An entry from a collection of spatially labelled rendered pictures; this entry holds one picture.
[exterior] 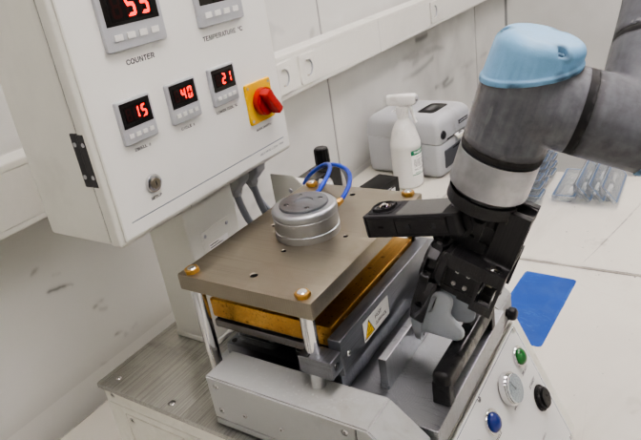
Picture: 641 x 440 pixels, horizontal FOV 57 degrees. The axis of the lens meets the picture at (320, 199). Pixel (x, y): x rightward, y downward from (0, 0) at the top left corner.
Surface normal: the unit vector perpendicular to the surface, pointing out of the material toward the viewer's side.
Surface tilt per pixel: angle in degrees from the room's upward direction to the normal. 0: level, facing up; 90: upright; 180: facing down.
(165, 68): 90
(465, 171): 81
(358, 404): 0
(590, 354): 0
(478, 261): 20
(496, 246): 90
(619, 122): 74
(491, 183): 93
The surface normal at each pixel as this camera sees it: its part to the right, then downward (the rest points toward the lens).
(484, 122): -0.87, 0.16
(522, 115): -0.31, 0.49
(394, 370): 0.84, 0.10
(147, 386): -0.14, -0.91
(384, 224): -0.53, 0.38
